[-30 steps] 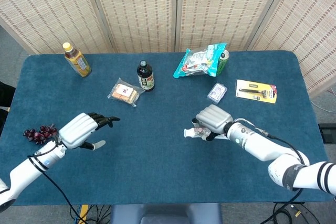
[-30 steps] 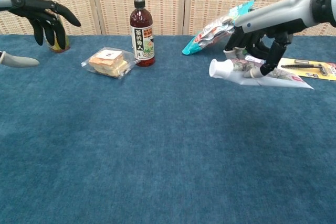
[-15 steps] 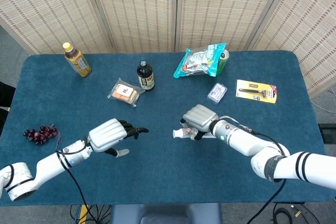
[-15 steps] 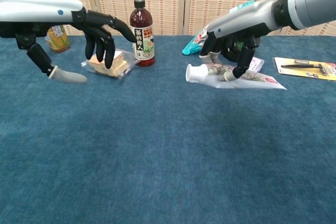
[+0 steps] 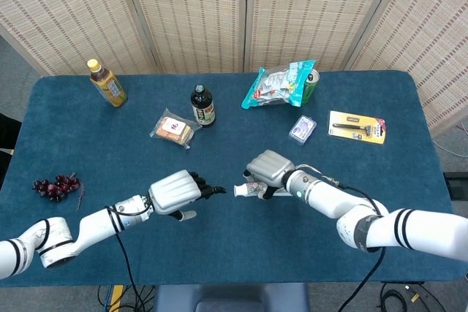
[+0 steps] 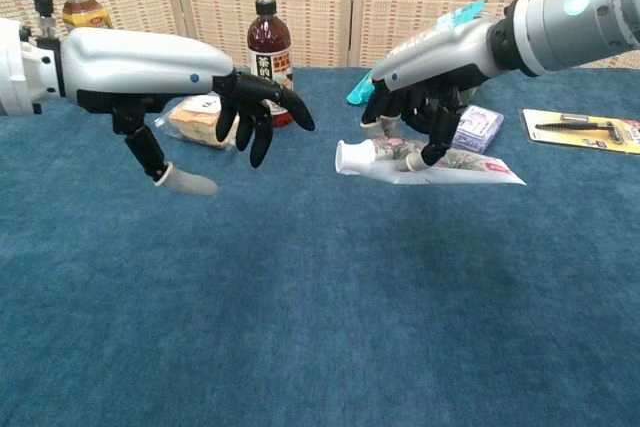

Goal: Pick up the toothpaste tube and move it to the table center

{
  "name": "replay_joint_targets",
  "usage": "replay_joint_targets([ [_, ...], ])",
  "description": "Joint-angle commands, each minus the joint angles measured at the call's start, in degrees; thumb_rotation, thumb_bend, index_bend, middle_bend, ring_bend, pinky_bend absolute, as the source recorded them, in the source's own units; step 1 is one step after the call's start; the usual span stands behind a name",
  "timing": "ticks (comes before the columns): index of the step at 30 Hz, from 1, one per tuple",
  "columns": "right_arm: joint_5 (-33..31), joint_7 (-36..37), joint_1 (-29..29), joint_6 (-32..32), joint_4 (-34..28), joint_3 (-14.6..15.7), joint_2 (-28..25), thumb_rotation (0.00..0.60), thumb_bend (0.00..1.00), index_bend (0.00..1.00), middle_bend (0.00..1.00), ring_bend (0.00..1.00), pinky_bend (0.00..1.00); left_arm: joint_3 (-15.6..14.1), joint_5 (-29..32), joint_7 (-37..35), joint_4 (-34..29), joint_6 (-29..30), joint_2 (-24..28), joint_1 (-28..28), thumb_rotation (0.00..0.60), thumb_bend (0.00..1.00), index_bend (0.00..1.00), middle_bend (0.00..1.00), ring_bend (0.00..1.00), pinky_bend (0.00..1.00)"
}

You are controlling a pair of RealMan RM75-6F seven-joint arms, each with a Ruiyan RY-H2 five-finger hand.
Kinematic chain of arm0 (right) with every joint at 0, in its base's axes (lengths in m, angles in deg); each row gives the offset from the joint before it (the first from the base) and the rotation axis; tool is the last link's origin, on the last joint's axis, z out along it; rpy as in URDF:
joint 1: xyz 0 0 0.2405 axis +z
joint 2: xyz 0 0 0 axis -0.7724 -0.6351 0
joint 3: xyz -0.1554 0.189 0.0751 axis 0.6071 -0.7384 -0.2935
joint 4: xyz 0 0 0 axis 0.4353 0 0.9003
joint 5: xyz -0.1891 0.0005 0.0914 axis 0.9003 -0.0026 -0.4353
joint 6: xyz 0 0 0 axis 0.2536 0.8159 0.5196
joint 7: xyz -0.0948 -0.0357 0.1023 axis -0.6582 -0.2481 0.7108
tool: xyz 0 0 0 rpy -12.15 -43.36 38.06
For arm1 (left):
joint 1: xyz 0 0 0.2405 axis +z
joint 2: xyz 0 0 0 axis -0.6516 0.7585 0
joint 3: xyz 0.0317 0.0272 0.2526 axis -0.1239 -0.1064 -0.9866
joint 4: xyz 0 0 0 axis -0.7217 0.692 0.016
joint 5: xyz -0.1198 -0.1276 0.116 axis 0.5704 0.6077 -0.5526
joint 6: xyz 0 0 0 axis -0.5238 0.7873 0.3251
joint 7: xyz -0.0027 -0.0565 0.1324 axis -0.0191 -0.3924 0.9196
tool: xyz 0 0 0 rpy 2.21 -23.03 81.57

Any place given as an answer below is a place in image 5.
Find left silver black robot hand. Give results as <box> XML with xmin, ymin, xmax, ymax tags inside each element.
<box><xmin>147</xmin><ymin>169</ymin><xmax>227</xmax><ymax>222</ymax></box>

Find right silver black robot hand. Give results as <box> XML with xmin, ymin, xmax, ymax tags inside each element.
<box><xmin>243</xmin><ymin>149</ymin><xmax>296</xmax><ymax>199</ymax></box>

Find white floral toothpaste tube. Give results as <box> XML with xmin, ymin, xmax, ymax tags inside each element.
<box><xmin>233</xmin><ymin>180</ymin><xmax>293</xmax><ymax>199</ymax></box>

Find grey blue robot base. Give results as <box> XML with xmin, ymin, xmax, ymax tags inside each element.
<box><xmin>153</xmin><ymin>282</ymin><xmax>311</xmax><ymax>312</ymax></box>

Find dark glass sauce bottle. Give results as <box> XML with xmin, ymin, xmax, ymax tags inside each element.
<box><xmin>190</xmin><ymin>83</ymin><xmax>216</xmax><ymax>129</ymax></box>

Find yellow tea bottle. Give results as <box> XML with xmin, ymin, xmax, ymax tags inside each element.
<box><xmin>86</xmin><ymin>58</ymin><xmax>129</xmax><ymax>109</ymax></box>

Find small clear plastic box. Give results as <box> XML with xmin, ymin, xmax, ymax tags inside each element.
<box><xmin>287</xmin><ymin>114</ymin><xmax>317</xmax><ymax>146</ymax></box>

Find clear bag of biscuits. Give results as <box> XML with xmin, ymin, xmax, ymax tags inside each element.
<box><xmin>148</xmin><ymin>107</ymin><xmax>203</xmax><ymax>150</ymax></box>

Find blue felt table cover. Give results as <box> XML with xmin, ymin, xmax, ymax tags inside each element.
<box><xmin>0</xmin><ymin>69</ymin><xmax>468</xmax><ymax>287</ymax></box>

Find teal snack bag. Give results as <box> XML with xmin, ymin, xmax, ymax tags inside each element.
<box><xmin>241</xmin><ymin>58</ymin><xmax>317</xmax><ymax>110</ymax></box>

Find green drink can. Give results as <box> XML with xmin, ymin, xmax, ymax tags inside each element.
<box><xmin>300</xmin><ymin>69</ymin><xmax>321</xmax><ymax>107</ymax></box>

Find razor in yellow blister pack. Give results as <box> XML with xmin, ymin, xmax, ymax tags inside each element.
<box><xmin>328</xmin><ymin>110</ymin><xmax>388</xmax><ymax>145</ymax></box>

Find dark red grape bunch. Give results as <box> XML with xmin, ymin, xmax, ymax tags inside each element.
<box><xmin>31</xmin><ymin>172</ymin><xmax>86</xmax><ymax>213</ymax></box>

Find bamboo folding screen panel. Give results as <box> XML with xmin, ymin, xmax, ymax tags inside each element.
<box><xmin>0</xmin><ymin>0</ymin><xmax>158</xmax><ymax>76</ymax></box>
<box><xmin>118</xmin><ymin>0</ymin><xmax>249</xmax><ymax>75</ymax></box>
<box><xmin>345</xmin><ymin>0</ymin><xmax>468</xmax><ymax>140</ymax></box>
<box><xmin>246</xmin><ymin>0</ymin><xmax>398</xmax><ymax>73</ymax></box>

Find black fabric object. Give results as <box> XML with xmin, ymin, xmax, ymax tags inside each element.
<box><xmin>0</xmin><ymin>113</ymin><xmax>23</xmax><ymax>189</ymax></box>

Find black box on floor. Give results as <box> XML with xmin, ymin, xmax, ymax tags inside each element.
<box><xmin>444</xmin><ymin>172</ymin><xmax>468</xmax><ymax>202</ymax></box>

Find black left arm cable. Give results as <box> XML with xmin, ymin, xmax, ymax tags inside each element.
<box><xmin>105</xmin><ymin>198</ymin><xmax>154</xmax><ymax>312</ymax></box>

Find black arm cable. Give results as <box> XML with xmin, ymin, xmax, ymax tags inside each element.
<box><xmin>105</xmin><ymin>198</ymin><xmax>154</xmax><ymax>312</ymax></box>
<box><xmin>327</xmin><ymin>178</ymin><xmax>389</xmax><ymax>312</ymax></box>

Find black floor cable bundle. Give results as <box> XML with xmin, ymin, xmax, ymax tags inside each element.
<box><xmin>380</xmin><ymin>281</ymin><xmax>445</xmax><ymax>312</ymax></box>
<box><xmin>97</xmin><ymin>284</ymin><xmax>158</xmax><ymax>312</ymax></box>

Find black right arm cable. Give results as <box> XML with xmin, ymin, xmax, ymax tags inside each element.
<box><xmin>327</xmin><ymin>178</ymin><xmax>389</xmax><ymax>312</ymax></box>

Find white floor cable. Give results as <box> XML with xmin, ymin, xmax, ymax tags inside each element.
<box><xmin>434</xmin><ymin>138</ymin><xmax>468</xmax><ymax>158</ymax></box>

